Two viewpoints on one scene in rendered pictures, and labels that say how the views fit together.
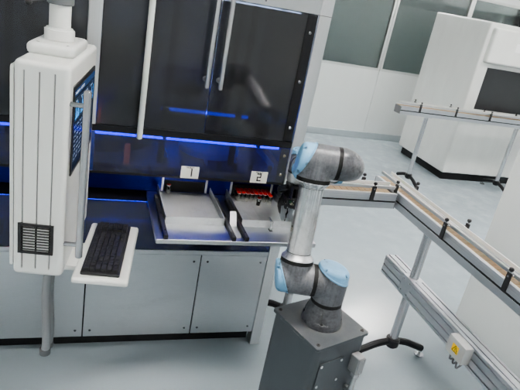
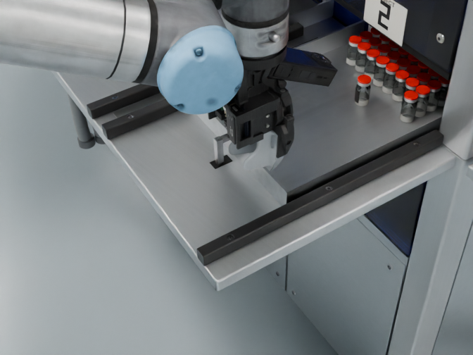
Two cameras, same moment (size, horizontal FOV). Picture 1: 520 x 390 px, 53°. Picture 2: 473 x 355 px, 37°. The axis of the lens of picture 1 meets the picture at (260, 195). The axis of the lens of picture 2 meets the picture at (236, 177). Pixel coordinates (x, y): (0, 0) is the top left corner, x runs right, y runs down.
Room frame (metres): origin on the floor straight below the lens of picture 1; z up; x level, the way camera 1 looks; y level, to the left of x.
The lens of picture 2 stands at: (2.01, -0.80, 1.58)
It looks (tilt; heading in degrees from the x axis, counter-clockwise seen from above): 45 degrees down; 80
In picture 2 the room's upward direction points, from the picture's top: 2 degrees counter-clockwise
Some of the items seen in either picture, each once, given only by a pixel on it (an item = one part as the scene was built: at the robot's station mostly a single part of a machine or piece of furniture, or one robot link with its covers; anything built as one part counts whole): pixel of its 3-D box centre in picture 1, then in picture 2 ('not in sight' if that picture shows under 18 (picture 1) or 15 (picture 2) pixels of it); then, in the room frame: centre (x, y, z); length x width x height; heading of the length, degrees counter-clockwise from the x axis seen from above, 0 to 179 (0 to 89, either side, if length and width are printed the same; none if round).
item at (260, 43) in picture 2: (295, 177); (257, 29); (2.16, -0.14, 1.14); 0.08 x 0.08 x 0.05
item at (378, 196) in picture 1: (338, 188); not in sight; (2.73, -0.42, 0.92); 0.69 x 0.16 x 0.16; 110
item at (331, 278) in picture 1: (329, 281); not in sight; (1.63, -0.30, 0.96); 0.13 x 0.12 x 0.14; 94
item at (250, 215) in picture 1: (259, 207); (329, 103); (2.30, -0.01, 0.90); 0.34 x 0.26 x 0.04; 20
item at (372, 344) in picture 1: (390, 347); not in sight; (2.57, -0.93, 0.07); 0.50 x 0.08 x 0.14; 110
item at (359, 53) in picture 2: (253, 196); (386, 75); (2.40, 0.03, 0.90); 0.18 x 0.02 x 0.05; 110
